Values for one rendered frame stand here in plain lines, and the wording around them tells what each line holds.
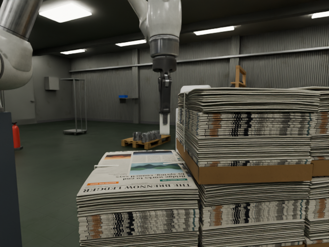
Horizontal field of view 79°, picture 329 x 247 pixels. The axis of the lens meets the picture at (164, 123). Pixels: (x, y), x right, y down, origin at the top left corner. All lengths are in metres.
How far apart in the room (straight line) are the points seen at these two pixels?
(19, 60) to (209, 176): 0.76
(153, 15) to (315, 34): 7.87
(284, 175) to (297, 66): 7.61
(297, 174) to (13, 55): 0.94
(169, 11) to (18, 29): 0.55
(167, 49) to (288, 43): 7.71
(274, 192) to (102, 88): 10.52
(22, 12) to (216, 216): 0.90
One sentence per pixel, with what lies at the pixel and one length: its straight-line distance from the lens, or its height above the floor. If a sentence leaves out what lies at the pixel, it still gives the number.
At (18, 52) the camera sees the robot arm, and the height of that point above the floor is 1.20.
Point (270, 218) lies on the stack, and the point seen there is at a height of 0.73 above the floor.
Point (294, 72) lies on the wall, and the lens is 8.10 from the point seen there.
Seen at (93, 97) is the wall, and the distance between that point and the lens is 11.28.
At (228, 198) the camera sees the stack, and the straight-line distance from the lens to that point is 0.56.
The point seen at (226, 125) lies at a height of 0.98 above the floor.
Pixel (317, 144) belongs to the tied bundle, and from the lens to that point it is 0.65.
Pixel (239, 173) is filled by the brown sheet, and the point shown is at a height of 0.86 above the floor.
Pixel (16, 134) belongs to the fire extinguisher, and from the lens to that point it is 5.28.
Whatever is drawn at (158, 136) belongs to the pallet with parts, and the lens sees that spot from 4.77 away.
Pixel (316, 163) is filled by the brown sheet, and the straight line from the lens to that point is 0.66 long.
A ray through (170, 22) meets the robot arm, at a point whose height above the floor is 1.25.
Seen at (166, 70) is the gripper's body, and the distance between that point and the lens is 0.61.
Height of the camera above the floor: 1.03
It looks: 6 degrees down
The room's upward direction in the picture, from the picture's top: straight up
